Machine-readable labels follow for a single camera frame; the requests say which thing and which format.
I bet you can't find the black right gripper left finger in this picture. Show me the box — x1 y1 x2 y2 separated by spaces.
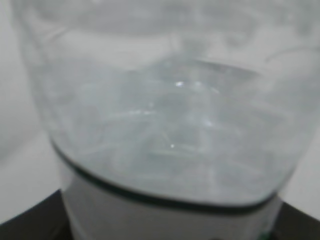
0 190 73 240

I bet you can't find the Nongfu Spring water bottle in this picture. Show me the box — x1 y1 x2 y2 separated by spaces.
10 0 320 240

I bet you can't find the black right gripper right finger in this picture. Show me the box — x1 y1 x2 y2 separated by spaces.
271 199 320 240

